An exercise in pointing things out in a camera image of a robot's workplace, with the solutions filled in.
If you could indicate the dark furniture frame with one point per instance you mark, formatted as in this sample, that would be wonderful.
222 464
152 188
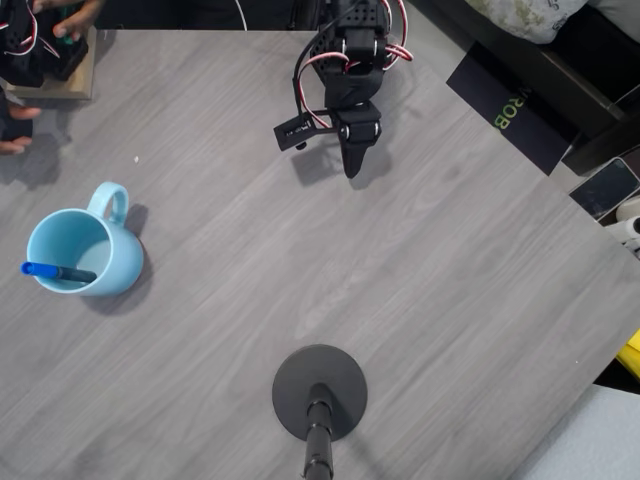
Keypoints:
575 75

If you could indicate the wooden base block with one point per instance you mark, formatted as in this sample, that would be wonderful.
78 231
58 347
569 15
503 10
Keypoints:
65 90

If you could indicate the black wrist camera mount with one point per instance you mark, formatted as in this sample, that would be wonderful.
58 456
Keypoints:
292 132

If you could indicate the white plastic device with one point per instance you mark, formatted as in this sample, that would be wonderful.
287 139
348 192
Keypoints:
632 235

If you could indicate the black round base camera stand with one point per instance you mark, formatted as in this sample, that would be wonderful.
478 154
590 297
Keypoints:
300 380

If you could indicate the green clamp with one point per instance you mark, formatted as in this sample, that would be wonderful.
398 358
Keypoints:
64 42

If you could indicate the person's right hand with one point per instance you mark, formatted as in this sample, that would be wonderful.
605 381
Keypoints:
25 112

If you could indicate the yellow object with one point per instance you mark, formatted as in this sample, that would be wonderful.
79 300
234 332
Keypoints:
631 355

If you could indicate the black smartphone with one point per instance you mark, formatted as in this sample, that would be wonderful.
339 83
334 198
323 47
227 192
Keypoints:
605 187

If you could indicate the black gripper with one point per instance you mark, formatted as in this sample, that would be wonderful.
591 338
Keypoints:
359 131

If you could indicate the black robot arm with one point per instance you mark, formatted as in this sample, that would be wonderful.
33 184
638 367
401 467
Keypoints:
360 15

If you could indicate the black leader arm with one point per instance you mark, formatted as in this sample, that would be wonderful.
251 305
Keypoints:
20 65

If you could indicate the person's left hand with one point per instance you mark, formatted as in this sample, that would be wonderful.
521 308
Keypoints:
85 12

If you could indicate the light blue ceramic mug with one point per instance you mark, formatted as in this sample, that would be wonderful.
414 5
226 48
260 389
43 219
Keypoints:
125 260

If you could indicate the plain white pillow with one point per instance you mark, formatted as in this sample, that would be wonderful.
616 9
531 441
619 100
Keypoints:
620 10

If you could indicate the white round object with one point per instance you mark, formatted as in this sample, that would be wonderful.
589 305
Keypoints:
631 207

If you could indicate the patterned white pillow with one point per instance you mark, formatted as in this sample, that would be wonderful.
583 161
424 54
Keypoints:
525 20

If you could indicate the blue capped marker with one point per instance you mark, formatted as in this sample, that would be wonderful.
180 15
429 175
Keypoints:
45 270

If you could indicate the pale grey fabric surface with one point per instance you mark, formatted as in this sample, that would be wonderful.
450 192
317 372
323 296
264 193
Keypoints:
600 440

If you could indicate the black box with green letters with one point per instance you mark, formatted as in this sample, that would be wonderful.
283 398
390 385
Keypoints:
505 85

